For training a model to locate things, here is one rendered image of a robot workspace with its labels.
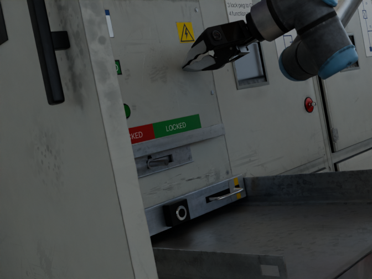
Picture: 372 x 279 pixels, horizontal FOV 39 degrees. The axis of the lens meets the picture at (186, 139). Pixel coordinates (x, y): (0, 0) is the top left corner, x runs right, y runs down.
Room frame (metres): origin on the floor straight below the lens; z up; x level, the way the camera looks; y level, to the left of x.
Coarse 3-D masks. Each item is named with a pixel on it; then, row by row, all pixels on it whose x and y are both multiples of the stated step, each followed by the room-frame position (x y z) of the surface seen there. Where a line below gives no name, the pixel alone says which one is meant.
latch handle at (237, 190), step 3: (234, 189) 1.34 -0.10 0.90; (237, 189) 1.34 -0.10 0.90; (240, 189) 1.31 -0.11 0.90; (243, 189) 1.32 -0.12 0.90; (234, 192) 1.29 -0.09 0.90; (237, 192) 1.30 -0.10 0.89; (225, 195) 1.27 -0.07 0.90; (228, 195) 1.27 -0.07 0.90; (231, 195) 1.28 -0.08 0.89; (210, 198) 1.27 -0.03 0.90; (213, 198) 1.27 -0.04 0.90; (216, 198) 1.26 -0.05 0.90; (219, 198) 1.26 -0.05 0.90; (222, 198) 1.26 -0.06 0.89
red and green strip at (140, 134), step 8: (168, 120) 1.23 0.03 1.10; (176, 120) 1.25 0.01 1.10; (184, 120) 1.27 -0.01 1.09; (192, 120) 1.29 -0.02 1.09; (128, 128) 1.15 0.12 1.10; (136, 128) 1.16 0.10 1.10; (144, 128) 1.18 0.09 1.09; (152, 128) 1.20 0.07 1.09; (160, 128) 1.21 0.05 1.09; (168, 128) 1.23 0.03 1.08; (176, 128) 1.25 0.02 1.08; (184, 128) 1.27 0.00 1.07; (192, 128) 1.29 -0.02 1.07; (136, 136) 1.16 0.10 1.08; (144, 136) 1.18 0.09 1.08; (152, 136) 1.19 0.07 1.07; (160, 136) 1.21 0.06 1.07
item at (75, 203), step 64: (0, 0) 0.75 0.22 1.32; (64, 0) 0.60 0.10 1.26; (0, 64) 0.79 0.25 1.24; (64, 64) 0.63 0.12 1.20; (0, 128) 0.84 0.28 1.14; (64, 128) 0.65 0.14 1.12; (0, 192) 0.90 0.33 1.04; (64, 192) 0.69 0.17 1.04; (128, 192) 0.58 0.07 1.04; (0, 256) 0.96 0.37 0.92; (64, 256) 0.72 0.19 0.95; (128, 256) 0.58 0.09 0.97
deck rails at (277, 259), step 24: (264, 192) 1.35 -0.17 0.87; (288, 192) 1.29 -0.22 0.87; (312, 192) 1.25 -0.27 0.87; (336, 192) 1.20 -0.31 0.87; (360, 192) 1.16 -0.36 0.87; (168, 264) 0.80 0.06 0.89; (192, 264) 0.76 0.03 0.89; (216, 264) 0.73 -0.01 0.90; (240, 264) 0.70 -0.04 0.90; (264, 264) 0.67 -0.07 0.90
